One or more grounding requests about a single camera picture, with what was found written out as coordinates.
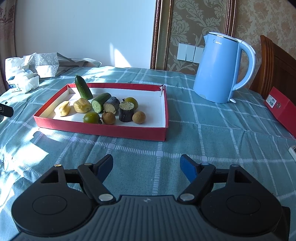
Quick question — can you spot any green tomato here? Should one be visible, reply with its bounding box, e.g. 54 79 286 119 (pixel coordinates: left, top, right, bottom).
122 97 138 110
83 112 102 124

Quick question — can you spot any yellow jackfruit piece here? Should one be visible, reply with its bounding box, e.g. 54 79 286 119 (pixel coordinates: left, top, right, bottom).
54 100 71 116
73 98 92 113

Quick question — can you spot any longan fruit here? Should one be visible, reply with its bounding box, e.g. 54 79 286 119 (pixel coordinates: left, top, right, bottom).
102 112 116 125
132 111 146 124

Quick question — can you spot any cut cucumber half with stem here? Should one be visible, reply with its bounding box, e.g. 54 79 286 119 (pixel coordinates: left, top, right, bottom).
74 75 93 100

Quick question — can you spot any white tissue pack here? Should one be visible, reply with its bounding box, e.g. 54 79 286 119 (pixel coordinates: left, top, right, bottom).
7 73 39 93

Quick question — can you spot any white plastic bag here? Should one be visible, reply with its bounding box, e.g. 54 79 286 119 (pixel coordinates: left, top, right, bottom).
5 53 37 80

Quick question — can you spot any crumpled white tissue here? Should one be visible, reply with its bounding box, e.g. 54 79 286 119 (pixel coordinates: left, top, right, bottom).
18 75 39 93

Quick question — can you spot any checked teal tablecloth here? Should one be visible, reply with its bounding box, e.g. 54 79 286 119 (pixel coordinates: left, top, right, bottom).
1 67 295 240

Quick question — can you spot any brown curtain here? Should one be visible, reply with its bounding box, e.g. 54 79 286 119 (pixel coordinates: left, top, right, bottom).
0 0 16 94

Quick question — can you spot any red shallow cardboard box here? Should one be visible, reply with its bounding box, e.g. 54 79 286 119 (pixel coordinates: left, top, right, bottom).
34 83 169 141

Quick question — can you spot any white remote control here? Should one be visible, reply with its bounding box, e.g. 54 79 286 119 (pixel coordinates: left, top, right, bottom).
288 146 296 162

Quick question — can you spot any blue electric kettle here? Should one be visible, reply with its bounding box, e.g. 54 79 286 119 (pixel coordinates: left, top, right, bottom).
193 32 256 103

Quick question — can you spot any red gift box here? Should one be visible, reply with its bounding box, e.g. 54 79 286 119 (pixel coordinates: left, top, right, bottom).
264 87 296 137

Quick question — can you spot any wooden headboard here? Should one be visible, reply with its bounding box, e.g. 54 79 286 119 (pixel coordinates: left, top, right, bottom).
250 35 296 103

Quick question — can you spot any white wall switch panel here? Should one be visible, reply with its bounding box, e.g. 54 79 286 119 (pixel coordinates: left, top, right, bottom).
177 43 204 64

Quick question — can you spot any ornate wall panel frame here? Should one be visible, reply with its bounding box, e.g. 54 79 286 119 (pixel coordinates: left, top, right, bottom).
150 1 237 75

